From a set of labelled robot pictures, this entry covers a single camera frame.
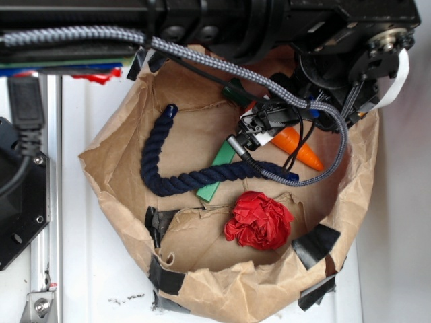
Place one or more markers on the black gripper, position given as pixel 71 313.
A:
pixel 366 79

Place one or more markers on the orange plastic toy carrot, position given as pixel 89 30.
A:
pixel 303 148

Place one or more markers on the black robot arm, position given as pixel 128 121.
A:
pixel 343 46

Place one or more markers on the green rectangular block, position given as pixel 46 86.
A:
pixel 208 189

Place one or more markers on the brown paper bag bin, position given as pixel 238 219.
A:
pixel 179 242

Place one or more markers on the crumpled red paper ball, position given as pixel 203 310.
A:
pixel 259 222

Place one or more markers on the white plastic tray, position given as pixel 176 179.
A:
pixel 101 282

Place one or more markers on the black usb plug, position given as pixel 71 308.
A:
pixel 28 119

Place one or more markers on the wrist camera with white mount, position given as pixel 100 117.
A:
pixel 262 123

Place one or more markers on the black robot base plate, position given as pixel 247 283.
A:
pixel 24 211

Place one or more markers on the aluminium extrusion rail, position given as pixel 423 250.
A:
pixel 46 271

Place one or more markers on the metal corner bracket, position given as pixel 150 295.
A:
pixel 40 307

